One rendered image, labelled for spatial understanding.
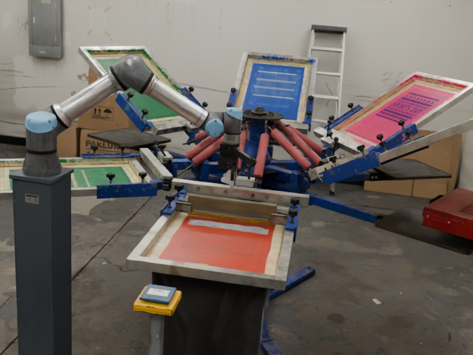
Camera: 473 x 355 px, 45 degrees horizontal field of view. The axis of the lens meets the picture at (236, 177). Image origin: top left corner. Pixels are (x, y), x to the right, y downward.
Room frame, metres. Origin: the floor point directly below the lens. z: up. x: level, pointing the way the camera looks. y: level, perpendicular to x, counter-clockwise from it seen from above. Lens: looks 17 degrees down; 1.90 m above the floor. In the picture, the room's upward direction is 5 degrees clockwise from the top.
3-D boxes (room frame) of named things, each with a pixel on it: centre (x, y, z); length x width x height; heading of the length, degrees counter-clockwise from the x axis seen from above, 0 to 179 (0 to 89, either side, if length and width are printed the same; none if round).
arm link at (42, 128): (2.22, 0.78, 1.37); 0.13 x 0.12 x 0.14; 9
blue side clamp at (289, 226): (2.46, -0.27, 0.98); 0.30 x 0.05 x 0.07; 173
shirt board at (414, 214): (2.90, -0.63, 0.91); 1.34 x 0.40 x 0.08; 53
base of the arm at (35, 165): (2.21, 0.78, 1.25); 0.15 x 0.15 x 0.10
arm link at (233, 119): (2.47, 0.04, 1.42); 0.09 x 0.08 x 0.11; 99
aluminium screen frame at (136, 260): (2.26, 0.04, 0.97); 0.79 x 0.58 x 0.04; 173
